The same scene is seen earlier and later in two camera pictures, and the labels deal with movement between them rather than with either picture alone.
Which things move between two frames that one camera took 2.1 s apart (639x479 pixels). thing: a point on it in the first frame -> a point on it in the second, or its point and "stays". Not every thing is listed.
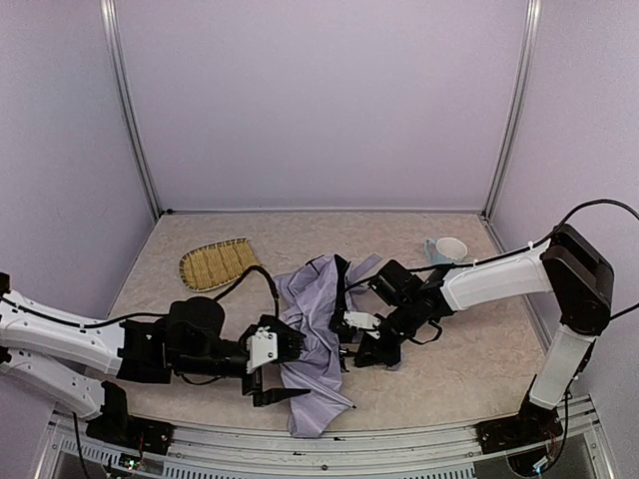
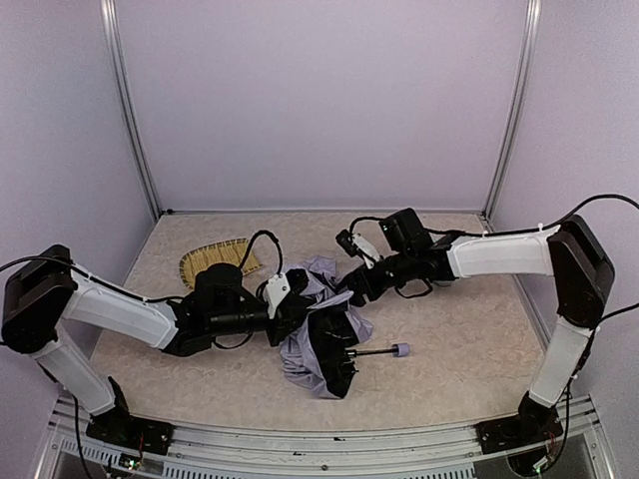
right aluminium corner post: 501,167 stays
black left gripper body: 251,381 -> 279,325
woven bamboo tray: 211,265 stays
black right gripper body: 377,344 -> 360,283
